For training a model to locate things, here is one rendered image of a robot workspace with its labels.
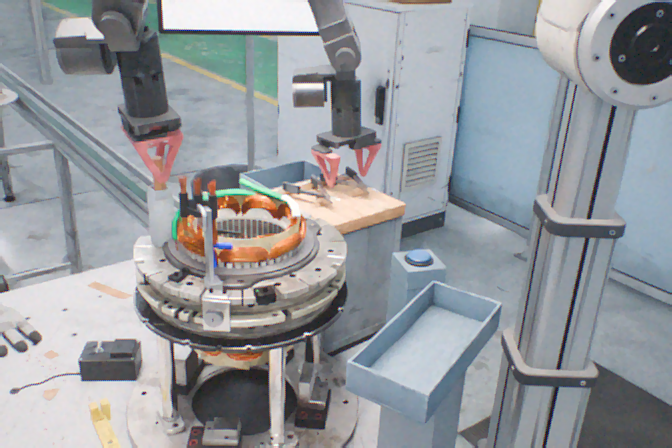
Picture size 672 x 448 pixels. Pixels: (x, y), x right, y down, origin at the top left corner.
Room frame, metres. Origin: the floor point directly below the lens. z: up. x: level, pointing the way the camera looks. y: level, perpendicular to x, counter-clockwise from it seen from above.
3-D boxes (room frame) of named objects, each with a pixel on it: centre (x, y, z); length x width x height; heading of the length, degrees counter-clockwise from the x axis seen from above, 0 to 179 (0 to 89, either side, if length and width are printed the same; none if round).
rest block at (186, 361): (0.94, 0.25, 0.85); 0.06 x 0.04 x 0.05; 170
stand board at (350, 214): (1.19, 0.00, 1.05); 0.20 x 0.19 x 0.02; 40
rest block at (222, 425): (0.80, 0.15, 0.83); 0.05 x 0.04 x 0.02; 92
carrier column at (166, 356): (0.85, 0.25, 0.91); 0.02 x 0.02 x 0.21
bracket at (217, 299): (0.75, 0.15, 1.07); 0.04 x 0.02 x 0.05; 86
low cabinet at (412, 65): (3.65, -0.15, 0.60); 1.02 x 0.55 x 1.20; 38
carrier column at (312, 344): (0.98, 0.02, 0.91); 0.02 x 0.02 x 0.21
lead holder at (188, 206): (0.79, 0.17, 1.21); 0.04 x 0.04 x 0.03; 38
